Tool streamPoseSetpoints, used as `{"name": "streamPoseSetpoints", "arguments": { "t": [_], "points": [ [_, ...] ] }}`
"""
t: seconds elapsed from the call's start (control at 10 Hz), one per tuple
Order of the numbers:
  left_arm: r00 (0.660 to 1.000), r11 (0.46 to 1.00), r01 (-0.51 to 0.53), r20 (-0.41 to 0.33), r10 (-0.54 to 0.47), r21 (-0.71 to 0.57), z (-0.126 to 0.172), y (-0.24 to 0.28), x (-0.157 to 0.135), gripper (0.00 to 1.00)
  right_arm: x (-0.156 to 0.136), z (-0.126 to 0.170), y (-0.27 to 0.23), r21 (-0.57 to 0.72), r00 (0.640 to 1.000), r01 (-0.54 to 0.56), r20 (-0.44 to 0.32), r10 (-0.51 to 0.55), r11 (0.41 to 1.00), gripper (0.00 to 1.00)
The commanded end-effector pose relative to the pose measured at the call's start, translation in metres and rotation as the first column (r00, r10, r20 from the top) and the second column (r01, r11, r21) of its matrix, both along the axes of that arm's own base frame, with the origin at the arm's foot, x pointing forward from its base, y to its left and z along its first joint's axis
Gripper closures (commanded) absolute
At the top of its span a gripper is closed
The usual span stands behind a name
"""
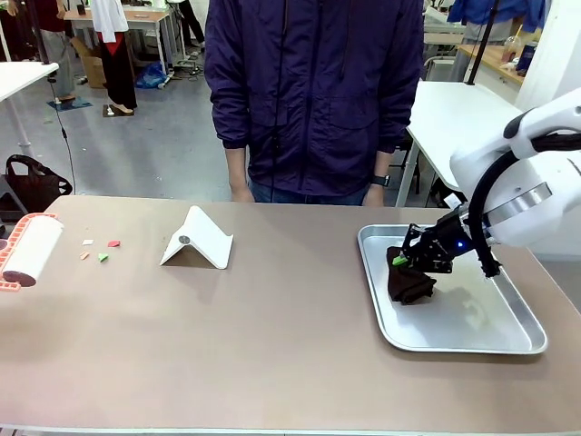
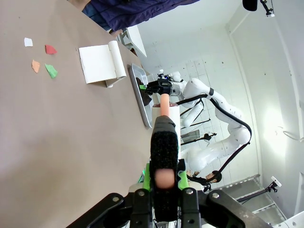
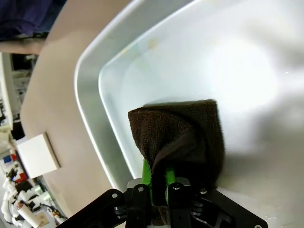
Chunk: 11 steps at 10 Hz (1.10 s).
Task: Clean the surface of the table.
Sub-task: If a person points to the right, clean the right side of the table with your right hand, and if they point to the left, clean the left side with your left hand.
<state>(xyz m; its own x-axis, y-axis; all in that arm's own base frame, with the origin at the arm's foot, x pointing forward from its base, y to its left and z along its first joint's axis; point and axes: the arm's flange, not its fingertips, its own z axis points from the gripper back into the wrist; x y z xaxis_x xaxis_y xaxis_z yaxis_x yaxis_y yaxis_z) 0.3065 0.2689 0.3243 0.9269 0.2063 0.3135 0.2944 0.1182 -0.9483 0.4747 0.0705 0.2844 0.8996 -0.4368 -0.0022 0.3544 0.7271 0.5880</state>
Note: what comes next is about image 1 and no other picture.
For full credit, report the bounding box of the large white table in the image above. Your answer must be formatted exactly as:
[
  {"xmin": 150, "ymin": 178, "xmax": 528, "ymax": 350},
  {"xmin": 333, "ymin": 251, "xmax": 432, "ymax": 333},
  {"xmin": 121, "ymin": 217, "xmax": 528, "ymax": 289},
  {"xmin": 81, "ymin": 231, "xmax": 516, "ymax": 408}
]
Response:
[{"xmin": 394, "ymin": 80, "xmax": 526, "ymax": 208}]

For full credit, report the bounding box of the wooden top metal desk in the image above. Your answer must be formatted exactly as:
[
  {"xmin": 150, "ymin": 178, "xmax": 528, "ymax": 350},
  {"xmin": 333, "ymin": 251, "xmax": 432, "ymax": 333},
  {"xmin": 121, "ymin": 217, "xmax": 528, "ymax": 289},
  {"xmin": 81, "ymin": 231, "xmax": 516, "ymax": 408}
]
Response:
[{"xmin": 63, "ymin": 6, "xmax": 176, "ymax": 76}]

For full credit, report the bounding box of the black fabric bag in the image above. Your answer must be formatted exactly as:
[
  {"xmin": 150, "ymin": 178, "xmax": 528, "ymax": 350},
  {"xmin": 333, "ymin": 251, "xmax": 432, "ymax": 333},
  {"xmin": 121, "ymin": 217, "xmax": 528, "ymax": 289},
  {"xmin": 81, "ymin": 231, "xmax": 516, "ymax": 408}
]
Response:
[{"xmin": 4, "ymin": 154, "xmax": 74, "ymax": 202}]

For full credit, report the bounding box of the black right arm cable sleeve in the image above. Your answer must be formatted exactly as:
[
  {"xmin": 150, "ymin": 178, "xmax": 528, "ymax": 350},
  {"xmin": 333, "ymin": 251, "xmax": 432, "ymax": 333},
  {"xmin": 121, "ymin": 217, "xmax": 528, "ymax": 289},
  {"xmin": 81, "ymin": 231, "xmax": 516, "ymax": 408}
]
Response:
[{"xmin": 466, "ymin": 130, "xmax": 581, "ymax": 280}]

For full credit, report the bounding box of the white table with pole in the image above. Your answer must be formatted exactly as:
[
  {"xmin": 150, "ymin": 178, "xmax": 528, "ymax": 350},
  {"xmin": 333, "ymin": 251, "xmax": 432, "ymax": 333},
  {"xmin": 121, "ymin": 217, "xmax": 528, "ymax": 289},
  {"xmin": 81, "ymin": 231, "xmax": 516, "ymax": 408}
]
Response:
[{"xmin": 0, "ymin": 61, "xmax": 61, "ymax": 160}]

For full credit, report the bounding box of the blue plastic bag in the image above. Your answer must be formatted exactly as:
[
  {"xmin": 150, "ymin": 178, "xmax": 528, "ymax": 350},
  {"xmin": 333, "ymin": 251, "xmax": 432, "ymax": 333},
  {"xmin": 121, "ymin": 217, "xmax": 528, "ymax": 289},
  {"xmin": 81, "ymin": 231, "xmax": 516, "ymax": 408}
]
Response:
[{"xmin": 135, "ymin": 62, "xmax": 170, "ymax": 90}]

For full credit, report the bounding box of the white lint roller orange handle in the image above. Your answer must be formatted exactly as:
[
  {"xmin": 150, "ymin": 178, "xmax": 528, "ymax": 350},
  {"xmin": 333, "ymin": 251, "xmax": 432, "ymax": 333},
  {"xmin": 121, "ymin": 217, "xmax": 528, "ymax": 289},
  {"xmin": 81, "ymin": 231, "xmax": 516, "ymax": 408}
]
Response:
[{"xmin": 0, "ymin": 213, "xmax": 64, "ymax": 295}]

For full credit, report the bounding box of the thin black hanging cable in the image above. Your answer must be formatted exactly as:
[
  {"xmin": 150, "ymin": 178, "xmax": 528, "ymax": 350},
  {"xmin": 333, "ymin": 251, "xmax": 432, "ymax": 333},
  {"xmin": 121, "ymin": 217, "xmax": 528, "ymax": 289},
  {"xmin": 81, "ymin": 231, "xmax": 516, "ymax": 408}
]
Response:
[{"xmin": 46, "ymin": 74, "xmax": 77, "ymax": 185}]

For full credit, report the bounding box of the white folded roller stand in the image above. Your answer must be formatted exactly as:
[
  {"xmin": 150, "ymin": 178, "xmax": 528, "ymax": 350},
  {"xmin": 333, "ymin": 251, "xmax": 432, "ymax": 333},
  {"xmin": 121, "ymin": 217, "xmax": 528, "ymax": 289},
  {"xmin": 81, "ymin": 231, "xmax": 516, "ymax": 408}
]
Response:
[{"xmin": 159, "ymin": 205, "xmax": 234, "ymax": 271}]

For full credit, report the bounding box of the wooden desk with drinks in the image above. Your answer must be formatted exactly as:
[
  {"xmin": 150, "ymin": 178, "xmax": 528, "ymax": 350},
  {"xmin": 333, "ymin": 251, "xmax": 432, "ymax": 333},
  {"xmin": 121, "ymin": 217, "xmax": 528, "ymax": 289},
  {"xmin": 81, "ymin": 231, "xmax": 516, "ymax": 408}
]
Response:
[{"xmin": 457, "ymin": 43, "xmax": 527, "ymax": 87}]

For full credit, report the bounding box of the person left hand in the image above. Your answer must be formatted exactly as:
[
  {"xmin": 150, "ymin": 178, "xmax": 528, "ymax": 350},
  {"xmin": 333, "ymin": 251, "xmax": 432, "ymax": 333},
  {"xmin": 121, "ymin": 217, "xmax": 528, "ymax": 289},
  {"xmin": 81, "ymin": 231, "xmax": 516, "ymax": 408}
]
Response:
[{"xmin": 362, "ymin": 183, "xmax": 388, "ymax": 207}]

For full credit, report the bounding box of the bystander in grey trousers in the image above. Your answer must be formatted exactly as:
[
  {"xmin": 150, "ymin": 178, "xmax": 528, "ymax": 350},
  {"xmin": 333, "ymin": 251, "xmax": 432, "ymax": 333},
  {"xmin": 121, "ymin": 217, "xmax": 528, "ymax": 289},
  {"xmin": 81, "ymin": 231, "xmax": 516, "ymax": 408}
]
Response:
[{"xmin": 34, "ymin": 0, "xmax": 77, "ymax": 102}]

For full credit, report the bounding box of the black slanted pole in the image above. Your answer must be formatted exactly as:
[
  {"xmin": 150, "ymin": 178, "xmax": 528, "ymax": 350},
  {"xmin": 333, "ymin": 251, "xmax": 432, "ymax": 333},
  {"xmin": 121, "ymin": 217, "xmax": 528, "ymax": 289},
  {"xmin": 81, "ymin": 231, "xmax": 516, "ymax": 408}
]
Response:
[{"xmin": 464, "ymin": 0, "xmax": 499, "ymax": 86}]

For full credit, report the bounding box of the dark brown cloth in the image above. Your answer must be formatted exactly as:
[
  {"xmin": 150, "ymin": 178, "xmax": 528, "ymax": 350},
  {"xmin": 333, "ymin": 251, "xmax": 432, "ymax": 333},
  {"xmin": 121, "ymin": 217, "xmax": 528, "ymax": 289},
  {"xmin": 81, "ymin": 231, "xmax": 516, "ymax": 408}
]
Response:
[{"xmin": 385, "ymin": 246, "xmax": 438, "ymax": 306}]

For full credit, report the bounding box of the dark blue carton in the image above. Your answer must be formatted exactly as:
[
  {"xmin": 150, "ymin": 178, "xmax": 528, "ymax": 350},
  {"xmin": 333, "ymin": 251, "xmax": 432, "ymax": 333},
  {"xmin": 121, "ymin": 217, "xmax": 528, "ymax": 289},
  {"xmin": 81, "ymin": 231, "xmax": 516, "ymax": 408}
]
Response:
[{"xmin": 514, "ymin": 42, "xmax": 539, "ymax": 77}]

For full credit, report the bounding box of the person right forearm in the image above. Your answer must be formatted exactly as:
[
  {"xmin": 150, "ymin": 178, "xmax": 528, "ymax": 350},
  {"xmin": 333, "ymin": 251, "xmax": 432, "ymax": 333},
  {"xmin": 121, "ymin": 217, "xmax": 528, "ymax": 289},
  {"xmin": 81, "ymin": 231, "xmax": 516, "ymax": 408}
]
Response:
[{"xmin": 224, "ymin": 145, "xmax": 251, "ymax": 187}]

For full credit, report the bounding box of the mannequin with white garment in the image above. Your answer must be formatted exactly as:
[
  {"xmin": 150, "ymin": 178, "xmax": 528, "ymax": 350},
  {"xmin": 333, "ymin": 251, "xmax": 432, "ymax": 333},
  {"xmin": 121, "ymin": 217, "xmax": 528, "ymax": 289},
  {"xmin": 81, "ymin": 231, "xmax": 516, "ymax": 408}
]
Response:
[{"xmin": 90, "ymin": 0, "xmax": 138, "ymax": 115}]

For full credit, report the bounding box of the person left forearm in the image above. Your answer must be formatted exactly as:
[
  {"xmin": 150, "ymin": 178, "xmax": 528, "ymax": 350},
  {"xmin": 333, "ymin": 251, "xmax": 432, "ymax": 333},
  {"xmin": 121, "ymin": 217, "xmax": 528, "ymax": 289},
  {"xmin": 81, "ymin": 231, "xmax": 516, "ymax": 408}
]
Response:
[{"xmin": 372, "ymin": 151, "xmax": 394, "ymax": 178}]

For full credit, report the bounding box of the person torso purple jacket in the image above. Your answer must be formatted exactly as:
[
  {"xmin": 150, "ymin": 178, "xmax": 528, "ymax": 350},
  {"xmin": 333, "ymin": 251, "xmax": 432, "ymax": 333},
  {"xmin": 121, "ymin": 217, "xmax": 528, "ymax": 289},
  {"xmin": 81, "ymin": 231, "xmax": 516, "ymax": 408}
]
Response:
[{"xmin": 203, "ymin": 0, "xmax": 426, "ymax": 206}]

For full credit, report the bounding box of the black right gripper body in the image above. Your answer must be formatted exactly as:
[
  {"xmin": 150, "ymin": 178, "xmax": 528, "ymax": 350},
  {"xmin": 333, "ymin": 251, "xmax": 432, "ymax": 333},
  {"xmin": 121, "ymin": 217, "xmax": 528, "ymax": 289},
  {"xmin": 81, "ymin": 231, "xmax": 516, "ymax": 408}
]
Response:
[{"xmin": 423, "ymin": 206, "xmax": 476, "ymax": 274}]

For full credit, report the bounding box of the brown cardboard box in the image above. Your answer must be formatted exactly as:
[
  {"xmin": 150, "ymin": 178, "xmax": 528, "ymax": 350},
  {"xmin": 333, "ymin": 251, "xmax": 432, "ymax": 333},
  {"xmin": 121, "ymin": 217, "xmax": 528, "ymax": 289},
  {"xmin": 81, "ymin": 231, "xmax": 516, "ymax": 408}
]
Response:
[{"xmin": 70, "ymin": 35, "xmax": 108, "ymax": 90}]

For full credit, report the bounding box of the blue hanging jacket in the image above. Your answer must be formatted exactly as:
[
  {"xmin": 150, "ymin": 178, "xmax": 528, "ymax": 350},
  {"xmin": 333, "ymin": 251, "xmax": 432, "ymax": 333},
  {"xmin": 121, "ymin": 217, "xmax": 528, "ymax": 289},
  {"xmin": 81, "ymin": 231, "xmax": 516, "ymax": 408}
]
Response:
[{"xmin": 447, "ymin": 0, "xmax": 549, "ymax": 34}]

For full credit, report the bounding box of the clear plastic drink cup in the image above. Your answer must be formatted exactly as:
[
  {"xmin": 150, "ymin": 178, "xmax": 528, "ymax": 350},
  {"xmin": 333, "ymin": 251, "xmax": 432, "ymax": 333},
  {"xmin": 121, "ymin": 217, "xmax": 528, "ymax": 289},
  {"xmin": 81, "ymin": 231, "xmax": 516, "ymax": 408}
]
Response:
[{"xmin": 500, "ymin": 23, "xmax": 524, "ymax": 65}]

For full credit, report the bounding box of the person right hand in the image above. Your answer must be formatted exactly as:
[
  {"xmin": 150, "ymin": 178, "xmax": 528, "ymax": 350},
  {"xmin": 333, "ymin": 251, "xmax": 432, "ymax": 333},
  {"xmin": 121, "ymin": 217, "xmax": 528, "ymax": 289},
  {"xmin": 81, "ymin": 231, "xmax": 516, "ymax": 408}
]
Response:
[{"xmin": 229, "ymin": 181, "xmax": 256, "ymax": 203}]

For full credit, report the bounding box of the silver metal tray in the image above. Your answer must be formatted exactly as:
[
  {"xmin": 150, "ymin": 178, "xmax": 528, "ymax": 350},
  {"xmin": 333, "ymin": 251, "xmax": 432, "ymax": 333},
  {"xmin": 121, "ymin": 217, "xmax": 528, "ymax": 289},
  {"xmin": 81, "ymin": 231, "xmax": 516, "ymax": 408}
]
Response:
[{"xmin": 357, "ymin": 223, "xmax": 548, "ymax": 355}]

